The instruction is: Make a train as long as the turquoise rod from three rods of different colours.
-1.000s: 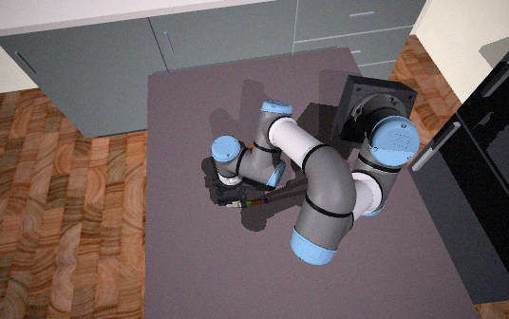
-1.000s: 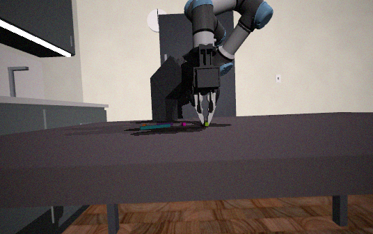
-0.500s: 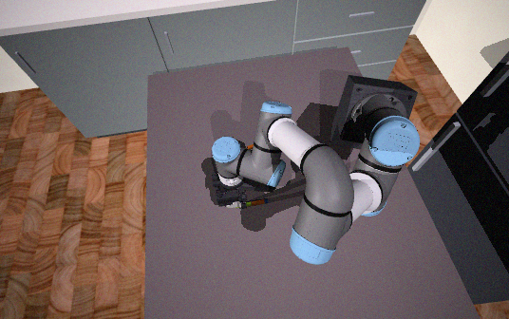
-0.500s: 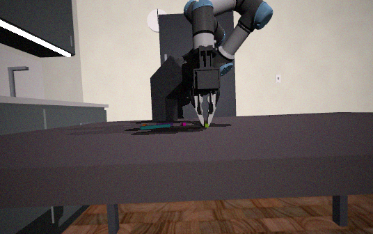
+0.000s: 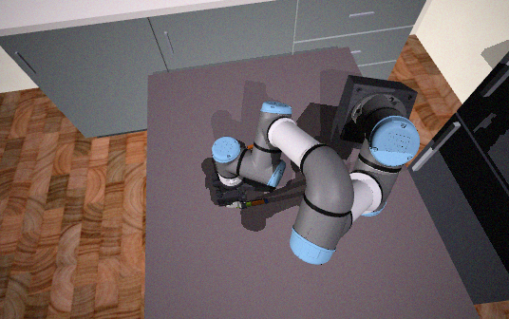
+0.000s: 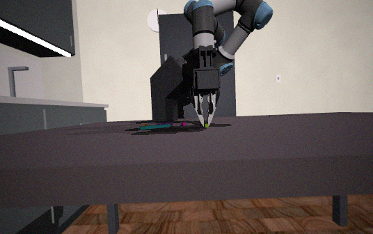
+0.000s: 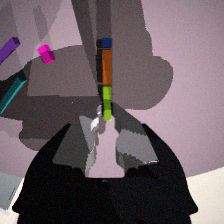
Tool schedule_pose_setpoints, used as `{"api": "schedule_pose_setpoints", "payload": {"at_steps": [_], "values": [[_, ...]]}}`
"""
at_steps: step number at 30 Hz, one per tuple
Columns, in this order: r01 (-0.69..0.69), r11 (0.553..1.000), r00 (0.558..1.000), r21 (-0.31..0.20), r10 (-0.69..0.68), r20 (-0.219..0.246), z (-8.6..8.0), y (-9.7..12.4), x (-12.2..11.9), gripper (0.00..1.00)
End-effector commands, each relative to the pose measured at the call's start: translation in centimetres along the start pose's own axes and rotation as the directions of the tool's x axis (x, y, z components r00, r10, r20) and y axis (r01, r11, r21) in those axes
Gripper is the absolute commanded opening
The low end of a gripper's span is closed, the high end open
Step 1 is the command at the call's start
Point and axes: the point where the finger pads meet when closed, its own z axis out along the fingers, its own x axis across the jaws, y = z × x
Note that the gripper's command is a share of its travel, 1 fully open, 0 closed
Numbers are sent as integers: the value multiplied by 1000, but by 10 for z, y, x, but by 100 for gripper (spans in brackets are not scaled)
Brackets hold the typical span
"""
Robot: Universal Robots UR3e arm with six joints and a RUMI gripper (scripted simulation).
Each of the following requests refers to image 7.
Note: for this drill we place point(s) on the small blue cube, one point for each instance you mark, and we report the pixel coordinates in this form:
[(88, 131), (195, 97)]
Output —
[(106, 42)]

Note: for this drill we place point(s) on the orange rod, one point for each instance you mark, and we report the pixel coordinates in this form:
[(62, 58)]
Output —
[(107, 66)]

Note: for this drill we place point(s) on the lime green rod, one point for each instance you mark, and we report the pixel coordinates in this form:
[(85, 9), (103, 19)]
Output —
[(107, 101)]

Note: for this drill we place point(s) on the short magenta rod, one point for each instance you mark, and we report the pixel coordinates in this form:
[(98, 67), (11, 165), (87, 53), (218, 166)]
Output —
[(46, 54)]

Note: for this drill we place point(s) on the purple rod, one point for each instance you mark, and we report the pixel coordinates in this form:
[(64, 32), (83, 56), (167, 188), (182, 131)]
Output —
[(8, 48)]

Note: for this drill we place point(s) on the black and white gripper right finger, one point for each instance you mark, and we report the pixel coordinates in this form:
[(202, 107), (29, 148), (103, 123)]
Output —
[(140, 147)]

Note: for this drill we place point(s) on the turquoise rod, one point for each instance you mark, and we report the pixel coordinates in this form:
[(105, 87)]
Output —
[(19, 81)]

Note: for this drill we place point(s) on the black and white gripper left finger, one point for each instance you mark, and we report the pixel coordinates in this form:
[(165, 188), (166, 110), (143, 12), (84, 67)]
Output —
[(73, 146)]

